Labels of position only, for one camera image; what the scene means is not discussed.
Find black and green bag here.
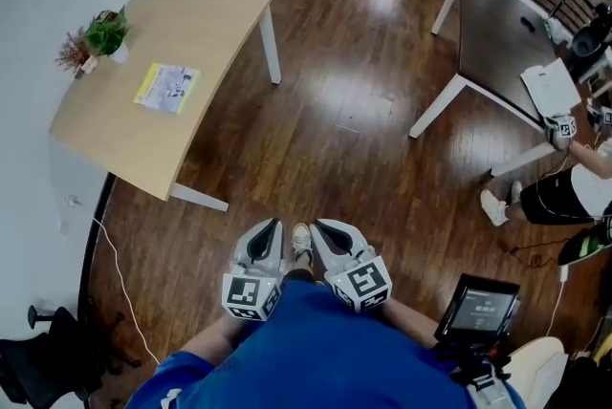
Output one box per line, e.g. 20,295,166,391
557,224,612,268

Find reddish dried plant in vase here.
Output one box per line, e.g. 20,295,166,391
54,28,99,76

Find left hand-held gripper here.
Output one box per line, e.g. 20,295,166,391
222,218,288,322

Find person's left white shoe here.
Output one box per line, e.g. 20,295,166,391
291,222,315,251

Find cream fabric bag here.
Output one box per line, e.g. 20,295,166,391
505,335,571,409

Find black office chair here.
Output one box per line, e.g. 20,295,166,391
0,304,141,409

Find person's left leg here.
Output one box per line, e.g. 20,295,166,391
285,248,316,285

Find white plastic bag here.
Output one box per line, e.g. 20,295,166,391
519,57,582,119

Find white cable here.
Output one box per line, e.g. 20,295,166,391
92,216,162,366

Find black monitor mount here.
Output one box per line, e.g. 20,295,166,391
443,339,514,395

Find green plant in white pot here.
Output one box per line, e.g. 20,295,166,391
83,5,132,65

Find black monitor screen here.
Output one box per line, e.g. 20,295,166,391
433,272,522,346

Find booklet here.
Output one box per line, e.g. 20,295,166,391
132,62,202,117

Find light wooden table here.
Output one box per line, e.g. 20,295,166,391
47,0,283,213

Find dark brown table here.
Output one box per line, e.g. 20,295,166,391
408,0,578,179

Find person's blue shirt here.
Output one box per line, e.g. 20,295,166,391
125,279,523,409

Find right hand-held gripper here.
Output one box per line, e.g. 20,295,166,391
309,218,394,314

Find person's left forearm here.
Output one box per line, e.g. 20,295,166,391
183,312,252,371

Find person's right forearm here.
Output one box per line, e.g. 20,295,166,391
379,300,440,347

